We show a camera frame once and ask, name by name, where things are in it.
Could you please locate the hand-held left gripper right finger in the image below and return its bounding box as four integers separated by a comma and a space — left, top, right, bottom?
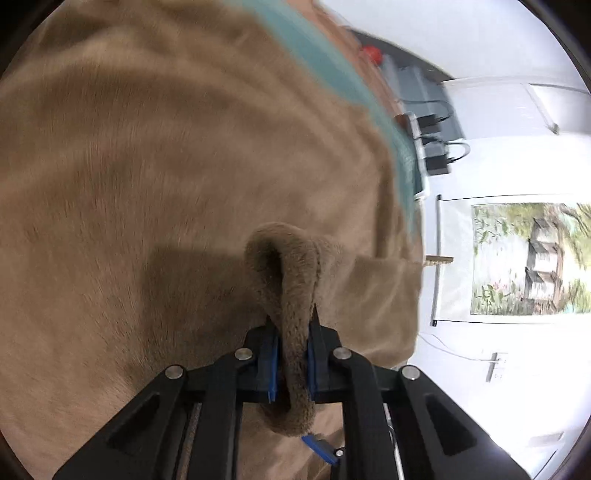
307, 310, 532, 480

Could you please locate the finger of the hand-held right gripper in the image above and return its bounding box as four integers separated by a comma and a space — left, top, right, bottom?
301, 433, 346, 463

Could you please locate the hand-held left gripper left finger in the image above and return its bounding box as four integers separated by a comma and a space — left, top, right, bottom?
53, 318, 280, 480

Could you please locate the brown fleece garment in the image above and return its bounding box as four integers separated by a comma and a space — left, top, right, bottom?
0, 0, 424, 480

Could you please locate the hanging scroll painting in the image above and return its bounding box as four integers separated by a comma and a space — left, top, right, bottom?
429, 194, 591, 326

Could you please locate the white power strip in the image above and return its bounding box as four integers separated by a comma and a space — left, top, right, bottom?
396, 111, 431, 200

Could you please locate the green table mat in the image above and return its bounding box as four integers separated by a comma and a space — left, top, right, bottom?
226, 0, 423, 232

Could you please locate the grey concrete staircase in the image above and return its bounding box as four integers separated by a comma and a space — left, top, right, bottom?
346, 28, 465, 139

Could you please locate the white power cable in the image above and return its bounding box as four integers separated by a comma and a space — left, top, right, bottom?
416, 331, 491, 361

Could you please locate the white wall outlet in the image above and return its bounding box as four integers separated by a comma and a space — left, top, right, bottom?
485, 353, 509, 382

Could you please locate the black charging cable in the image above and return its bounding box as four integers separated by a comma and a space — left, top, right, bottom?
444, 141, 472, 163

